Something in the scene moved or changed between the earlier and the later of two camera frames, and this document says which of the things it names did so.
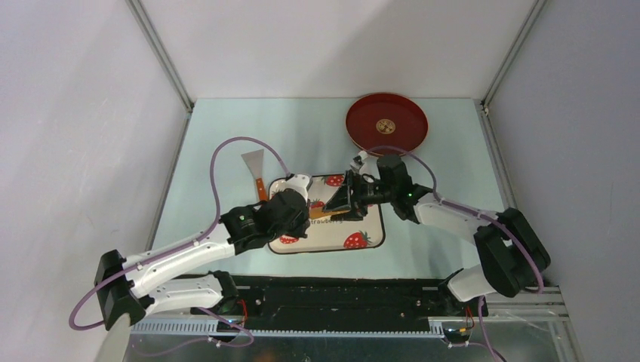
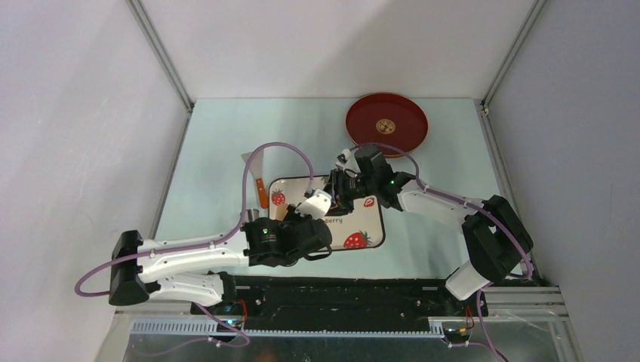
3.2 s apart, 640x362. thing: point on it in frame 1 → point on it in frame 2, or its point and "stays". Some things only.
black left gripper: [300, 230] → [291, 214]
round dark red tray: [387, 119] stays
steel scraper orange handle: [254, 161] stays
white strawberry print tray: [324, 233] stays
